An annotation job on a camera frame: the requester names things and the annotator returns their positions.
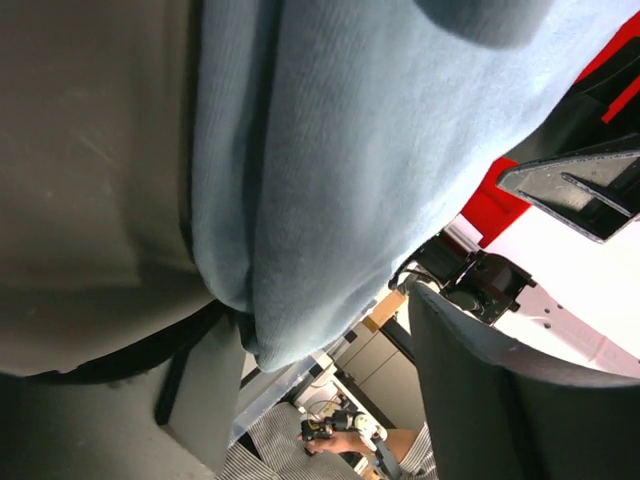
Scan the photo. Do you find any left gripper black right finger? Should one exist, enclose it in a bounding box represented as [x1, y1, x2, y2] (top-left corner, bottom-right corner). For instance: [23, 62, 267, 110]
[408, 285, 639, 479]

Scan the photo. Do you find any red plastic bin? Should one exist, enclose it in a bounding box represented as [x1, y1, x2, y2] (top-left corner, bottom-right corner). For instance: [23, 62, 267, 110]
[488, 16, 639, 244]

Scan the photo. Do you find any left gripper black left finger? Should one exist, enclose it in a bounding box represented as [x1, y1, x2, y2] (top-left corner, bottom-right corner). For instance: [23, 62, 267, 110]
[1, 302, 244, 479]

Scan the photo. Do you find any grey-blue polo shirt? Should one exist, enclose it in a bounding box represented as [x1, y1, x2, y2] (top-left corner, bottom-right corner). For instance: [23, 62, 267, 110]
[192, 1, 639, 371]

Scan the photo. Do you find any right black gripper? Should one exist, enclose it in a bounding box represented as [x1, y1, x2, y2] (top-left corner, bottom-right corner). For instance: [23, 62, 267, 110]
[497, 77, 639, 243]

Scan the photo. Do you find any person in striped shirt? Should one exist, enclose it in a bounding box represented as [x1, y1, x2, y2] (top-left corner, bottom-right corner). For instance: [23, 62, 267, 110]
[216, 402, 439, 480]

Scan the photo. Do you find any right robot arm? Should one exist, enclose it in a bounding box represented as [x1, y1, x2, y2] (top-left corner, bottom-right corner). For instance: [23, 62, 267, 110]
[393, 73, 639, 377]

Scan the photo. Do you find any cardboard box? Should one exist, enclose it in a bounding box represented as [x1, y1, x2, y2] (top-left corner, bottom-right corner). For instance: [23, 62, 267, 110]
[362, 290, 407, 333]

